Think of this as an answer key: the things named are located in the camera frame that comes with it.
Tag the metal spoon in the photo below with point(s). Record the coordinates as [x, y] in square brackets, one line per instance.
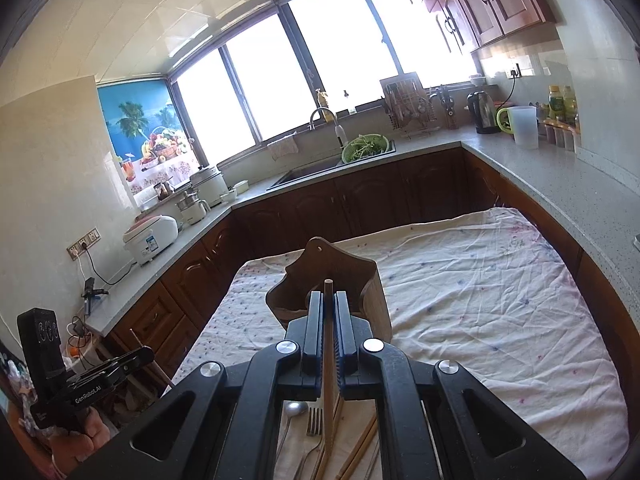
[291, 410]

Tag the kitchen sink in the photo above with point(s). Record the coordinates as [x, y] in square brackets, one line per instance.
[320, 167]

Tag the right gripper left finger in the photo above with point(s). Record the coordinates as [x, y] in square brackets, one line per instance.
[219, 422]

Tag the white rice cooker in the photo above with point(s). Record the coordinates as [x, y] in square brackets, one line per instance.
[147, 238]

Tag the white small blender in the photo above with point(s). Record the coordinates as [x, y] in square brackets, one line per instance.
[192, 208]

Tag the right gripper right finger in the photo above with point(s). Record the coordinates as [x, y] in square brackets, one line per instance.
[437, 421]

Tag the kitchen faucet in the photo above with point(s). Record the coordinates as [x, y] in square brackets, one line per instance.
[333, 121]

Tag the white spotted tablecloth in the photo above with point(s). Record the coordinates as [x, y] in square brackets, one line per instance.
[487, 290]

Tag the oil bottles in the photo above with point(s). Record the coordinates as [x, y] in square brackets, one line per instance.
[562, 105]

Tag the wooden utensil holder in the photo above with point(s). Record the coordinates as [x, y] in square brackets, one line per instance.
[321, 261]

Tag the dish drying rack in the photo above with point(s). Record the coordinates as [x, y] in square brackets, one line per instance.
[408, 104]

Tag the black electric kettle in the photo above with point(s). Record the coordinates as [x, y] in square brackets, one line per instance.
[483, 111]

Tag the white steamer pot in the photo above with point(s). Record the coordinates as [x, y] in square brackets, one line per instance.
[210, 184]

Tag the metal fork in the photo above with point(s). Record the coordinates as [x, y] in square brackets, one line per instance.
[314, 431]

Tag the left hand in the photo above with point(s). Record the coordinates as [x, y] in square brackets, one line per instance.
[71, 449]

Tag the white plastic pitcher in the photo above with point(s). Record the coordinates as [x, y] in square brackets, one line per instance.
[521, 122]

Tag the tropical fruit poster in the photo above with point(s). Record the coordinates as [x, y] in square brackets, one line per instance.
[150, 144]

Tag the green colander with vegetables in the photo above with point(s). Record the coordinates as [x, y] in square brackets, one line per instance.
[365, 146]

